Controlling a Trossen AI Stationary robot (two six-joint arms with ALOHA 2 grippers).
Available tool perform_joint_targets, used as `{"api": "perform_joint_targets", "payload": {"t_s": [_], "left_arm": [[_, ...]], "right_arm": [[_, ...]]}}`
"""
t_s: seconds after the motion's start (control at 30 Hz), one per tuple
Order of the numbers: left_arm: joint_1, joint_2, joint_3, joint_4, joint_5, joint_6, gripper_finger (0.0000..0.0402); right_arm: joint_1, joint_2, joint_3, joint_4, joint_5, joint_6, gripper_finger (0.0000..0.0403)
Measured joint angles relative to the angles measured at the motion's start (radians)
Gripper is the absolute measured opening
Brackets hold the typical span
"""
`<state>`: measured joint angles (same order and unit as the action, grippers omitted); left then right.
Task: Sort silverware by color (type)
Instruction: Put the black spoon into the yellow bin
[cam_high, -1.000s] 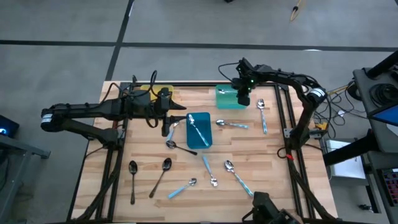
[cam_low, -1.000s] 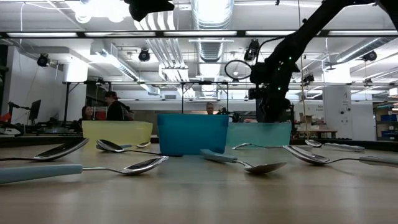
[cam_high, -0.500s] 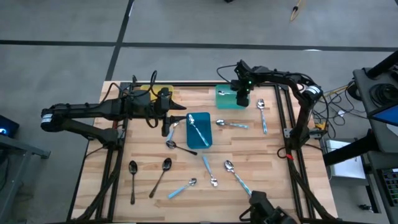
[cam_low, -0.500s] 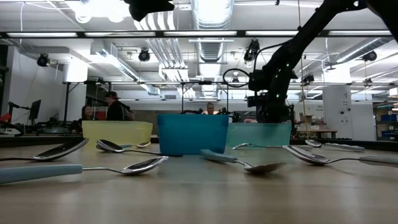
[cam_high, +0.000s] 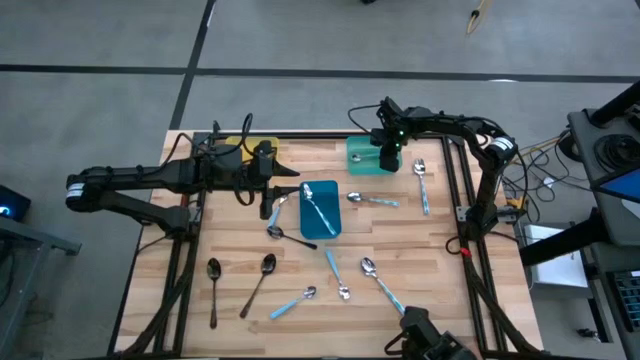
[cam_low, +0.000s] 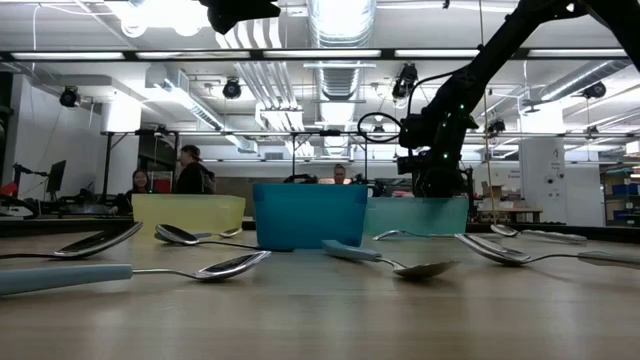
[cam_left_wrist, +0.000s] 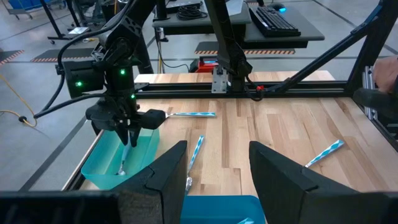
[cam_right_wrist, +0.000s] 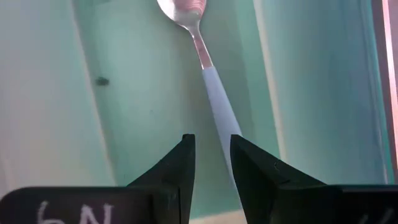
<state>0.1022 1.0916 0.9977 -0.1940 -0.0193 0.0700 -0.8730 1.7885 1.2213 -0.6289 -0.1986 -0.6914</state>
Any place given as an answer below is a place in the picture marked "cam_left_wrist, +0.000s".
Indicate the silver mounting bracket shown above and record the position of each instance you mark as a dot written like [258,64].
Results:
[219,84]

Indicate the grey desk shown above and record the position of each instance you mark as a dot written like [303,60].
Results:
[199,23]
[308,31]

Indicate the black keyboard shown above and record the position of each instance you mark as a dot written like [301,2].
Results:
[273,21]

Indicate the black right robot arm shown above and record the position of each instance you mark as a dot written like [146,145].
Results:
[230,46]

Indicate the black aluminium table frame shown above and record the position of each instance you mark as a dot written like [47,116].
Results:
[186,90]

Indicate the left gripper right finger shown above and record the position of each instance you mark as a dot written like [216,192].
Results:
[311,208]

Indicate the black hazard-striped floor mat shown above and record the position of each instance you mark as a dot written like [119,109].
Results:
[62,54]
[280,49]
[9,56]

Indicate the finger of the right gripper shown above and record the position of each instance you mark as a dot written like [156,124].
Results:
[136,137]
[123,135]

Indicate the blue storage crate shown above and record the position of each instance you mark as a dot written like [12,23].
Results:
[28,3]

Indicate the black rolling stand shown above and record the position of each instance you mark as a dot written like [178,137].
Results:
[56,21]

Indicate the person's hand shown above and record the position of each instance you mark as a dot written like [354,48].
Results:
[387,74]

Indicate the red black power box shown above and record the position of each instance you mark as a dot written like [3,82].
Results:
[203,67]

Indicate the black computer mouse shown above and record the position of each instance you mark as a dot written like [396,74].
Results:
[276,6]

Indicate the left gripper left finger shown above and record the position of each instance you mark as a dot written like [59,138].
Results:
[93,208]

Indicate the blue plastic bin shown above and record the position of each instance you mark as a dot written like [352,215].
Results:
[211,211]

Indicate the teal translucent plastic bin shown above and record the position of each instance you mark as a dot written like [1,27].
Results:
[102,168]

